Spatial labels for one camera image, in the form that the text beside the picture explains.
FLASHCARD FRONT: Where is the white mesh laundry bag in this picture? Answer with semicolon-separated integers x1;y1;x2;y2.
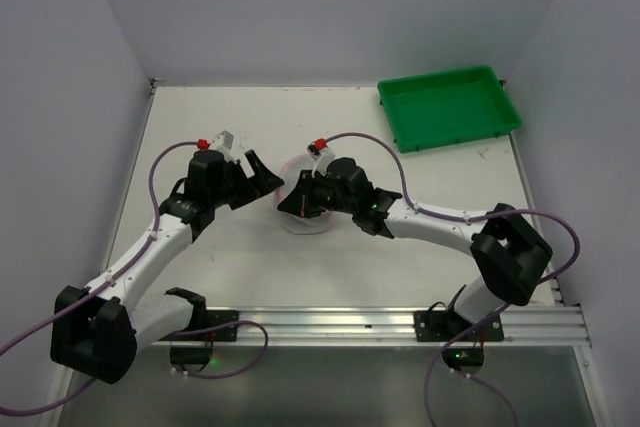
273;154;333;235

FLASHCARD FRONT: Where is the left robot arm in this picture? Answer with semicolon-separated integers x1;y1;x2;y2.
50;149;284;384

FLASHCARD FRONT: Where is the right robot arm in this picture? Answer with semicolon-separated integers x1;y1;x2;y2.
277;158;553;324

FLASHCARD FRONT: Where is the green plastic tray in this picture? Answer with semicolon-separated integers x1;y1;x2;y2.
377;65;522;153

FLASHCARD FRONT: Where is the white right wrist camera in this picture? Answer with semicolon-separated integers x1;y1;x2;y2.
307;138;336;176

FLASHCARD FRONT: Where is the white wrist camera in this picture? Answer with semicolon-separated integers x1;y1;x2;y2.
210;130;234;161
307;138;336;176

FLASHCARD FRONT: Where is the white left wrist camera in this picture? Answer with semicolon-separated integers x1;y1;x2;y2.
210;130;234;161

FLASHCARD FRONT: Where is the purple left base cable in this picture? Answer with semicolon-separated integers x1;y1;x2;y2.
169;321;271;380

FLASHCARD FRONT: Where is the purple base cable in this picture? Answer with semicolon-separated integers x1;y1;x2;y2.
423;316;518;427
169;321;271;380

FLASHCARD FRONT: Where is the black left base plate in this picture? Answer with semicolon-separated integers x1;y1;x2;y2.
165;287;239;342

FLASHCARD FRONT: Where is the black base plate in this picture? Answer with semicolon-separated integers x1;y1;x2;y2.
413;285;505;342
165;287;239;342

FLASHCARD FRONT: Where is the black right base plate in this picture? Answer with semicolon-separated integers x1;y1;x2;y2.
413;285;505;342

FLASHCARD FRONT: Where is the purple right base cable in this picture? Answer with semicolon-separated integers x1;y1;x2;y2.
423;316;518;427

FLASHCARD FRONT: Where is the aluminium mounting rail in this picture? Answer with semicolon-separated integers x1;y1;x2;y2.
164;306;591;348

